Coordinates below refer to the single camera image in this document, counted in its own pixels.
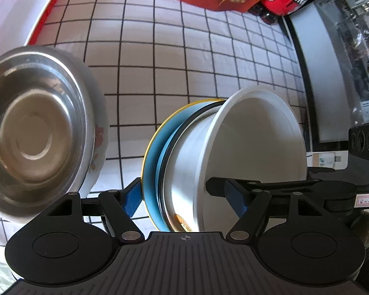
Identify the red white rectangular tray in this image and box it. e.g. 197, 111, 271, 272
0, 0, 67, 65

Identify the white paper cup bowl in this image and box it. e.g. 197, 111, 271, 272
162, 87, 307, 233

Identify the white floral bowl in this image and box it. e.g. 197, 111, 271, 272
0, 55, 110, 225

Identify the white yellow-rimmed bowl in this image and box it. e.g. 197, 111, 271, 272
141, 99, 225, 232

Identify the white computer case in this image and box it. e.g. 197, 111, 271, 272
284, 0, 369, 152

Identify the blue ceramic bowl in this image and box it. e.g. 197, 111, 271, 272
155, 106, 220, 230

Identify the white black checkered tablecloth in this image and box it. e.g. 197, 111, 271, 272
0, 0, 311, 265

